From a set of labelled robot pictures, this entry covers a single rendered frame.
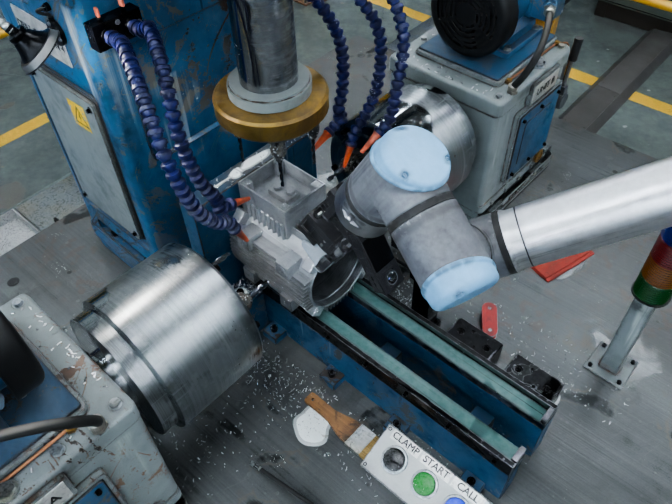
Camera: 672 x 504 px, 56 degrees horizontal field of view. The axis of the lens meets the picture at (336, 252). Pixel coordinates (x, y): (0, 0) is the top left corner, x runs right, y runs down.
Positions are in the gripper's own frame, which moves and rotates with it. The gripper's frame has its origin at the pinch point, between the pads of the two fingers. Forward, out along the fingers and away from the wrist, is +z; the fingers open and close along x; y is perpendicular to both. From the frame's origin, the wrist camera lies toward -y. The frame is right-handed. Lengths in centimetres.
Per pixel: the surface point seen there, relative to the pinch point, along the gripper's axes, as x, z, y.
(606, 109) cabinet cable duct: -231, 107, -27
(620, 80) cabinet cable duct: -259, 109, -21
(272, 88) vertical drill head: -3.3, -18.1, 24.3
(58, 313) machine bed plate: 30, 51, 31
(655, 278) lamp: -33, -21, -36
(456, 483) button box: 15.2, -17.6, -32.9
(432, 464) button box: 15.2, -15.7, -29.6
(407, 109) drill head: -35.4, -1.4, 13.0
